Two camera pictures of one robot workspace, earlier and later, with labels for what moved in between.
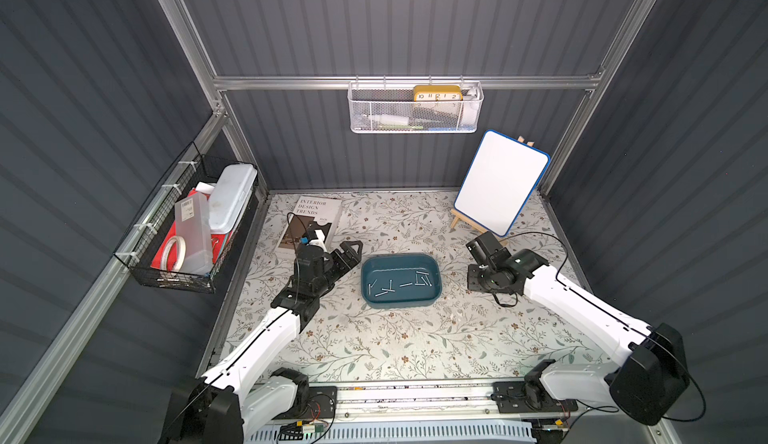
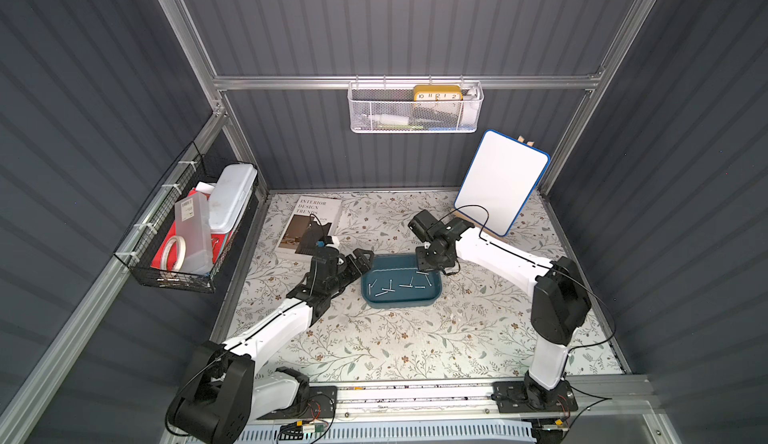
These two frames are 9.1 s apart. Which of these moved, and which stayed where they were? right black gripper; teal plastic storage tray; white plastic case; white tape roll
Moved: right black gripper
Stayed: white tape roll; teal plastic storage tray; white plastic case
